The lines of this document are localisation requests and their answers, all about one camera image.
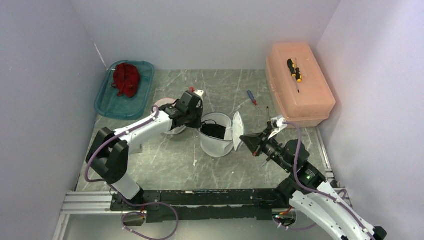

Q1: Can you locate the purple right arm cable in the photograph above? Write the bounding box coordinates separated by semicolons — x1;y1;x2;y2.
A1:
272;121;377;240

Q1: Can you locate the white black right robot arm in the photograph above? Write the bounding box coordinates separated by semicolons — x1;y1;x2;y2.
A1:
240;130;388;240

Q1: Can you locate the black yellow screwdriver on table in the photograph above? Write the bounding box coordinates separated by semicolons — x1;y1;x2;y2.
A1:
266;106;272;129

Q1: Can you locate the red cloth garment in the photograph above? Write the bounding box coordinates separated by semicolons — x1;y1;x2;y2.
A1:
111;63;141;98

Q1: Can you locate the aluminium extrusion rail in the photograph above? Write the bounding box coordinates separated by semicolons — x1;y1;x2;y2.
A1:
52;191;113;240

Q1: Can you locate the teal plastic tray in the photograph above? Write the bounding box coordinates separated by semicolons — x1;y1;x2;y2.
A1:
94;60;155;120

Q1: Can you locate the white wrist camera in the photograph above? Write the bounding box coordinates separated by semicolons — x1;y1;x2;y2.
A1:
268;115;288;140
189;86;206;100

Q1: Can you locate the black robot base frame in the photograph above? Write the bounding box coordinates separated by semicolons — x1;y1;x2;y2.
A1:
109;188;290;223

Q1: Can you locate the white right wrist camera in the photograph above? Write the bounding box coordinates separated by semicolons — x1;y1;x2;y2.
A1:
268;115;288;140

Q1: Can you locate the green label clear bit case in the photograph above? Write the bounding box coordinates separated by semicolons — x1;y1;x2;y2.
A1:
128;143;143;155

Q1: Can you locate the white mesh blue zip laundry bag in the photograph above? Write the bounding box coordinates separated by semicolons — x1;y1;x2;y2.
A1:
198;111;246;158

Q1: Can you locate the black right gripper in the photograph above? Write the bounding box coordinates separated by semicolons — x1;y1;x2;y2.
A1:
240;126;292;172

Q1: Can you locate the blue red handle screwdriver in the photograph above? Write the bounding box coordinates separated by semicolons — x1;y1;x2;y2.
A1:
246;90;261;113

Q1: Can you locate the orange translucent plastic storage box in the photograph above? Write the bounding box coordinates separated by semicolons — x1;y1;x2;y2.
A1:
265;42;336;128

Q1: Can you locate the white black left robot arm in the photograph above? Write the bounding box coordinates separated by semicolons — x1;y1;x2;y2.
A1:
84;90;206;210

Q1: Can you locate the black bra in bag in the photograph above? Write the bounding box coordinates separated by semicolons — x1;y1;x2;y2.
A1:
200;119;227;140

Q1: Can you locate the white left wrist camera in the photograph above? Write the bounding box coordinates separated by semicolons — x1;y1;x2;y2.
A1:
189;86;206;100

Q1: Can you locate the black yellow screwdriver on box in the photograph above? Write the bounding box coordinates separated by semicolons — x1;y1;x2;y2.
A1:
287;58;302;93

